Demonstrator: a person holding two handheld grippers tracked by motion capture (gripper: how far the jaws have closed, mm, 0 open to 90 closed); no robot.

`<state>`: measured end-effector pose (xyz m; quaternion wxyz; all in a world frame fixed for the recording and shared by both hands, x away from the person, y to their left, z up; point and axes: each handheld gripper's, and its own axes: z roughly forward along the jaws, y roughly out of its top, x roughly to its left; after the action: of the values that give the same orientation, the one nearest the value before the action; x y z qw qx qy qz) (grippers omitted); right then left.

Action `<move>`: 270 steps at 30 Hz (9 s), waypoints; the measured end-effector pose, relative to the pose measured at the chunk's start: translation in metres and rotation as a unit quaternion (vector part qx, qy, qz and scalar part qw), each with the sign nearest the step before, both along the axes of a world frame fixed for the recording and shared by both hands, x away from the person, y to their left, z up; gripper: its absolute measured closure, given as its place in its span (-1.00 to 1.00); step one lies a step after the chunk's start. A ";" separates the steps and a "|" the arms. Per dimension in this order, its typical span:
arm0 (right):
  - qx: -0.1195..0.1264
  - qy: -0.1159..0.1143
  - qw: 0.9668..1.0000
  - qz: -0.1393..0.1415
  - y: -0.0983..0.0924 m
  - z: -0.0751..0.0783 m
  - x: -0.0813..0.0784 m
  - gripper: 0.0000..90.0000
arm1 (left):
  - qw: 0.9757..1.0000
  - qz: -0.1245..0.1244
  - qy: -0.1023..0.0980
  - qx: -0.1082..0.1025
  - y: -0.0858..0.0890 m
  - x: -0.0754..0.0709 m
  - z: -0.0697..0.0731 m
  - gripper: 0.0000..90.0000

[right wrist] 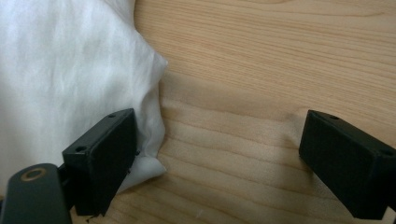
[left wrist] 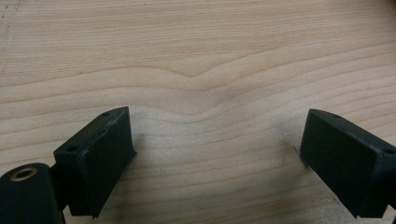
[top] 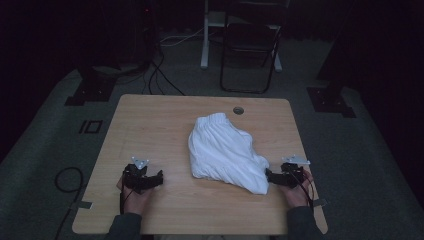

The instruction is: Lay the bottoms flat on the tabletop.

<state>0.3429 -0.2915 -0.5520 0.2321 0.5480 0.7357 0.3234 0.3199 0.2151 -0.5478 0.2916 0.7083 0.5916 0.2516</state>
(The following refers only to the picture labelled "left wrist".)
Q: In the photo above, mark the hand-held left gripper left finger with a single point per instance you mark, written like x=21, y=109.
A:
x=93, y=161

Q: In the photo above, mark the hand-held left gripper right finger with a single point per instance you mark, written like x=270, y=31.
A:
x=345, y=161

